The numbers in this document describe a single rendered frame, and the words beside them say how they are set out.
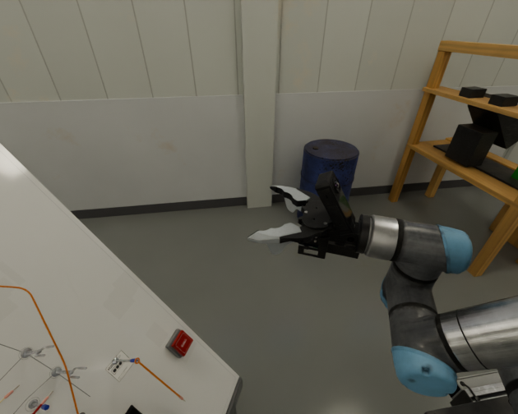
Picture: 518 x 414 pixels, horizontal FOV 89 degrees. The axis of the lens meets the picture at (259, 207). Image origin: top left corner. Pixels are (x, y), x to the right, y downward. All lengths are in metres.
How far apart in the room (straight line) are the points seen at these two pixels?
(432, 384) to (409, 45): 3.07
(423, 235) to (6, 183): 0.86
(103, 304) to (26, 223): 0.26
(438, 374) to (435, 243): 0.18
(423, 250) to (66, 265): 0.76
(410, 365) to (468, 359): 0.07
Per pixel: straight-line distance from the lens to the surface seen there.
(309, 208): 0.49
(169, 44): 2.74
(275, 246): 0.47
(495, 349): 0.46
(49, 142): 3.30
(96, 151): 3.16
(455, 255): 0.51
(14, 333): 0.76
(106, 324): 0.81
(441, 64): 3.26
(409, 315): 0.51
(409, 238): 0.49
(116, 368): 0.82
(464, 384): 1.01
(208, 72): 2.74
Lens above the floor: 1.87
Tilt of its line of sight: 35 degrees down
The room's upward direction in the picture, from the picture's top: straight up
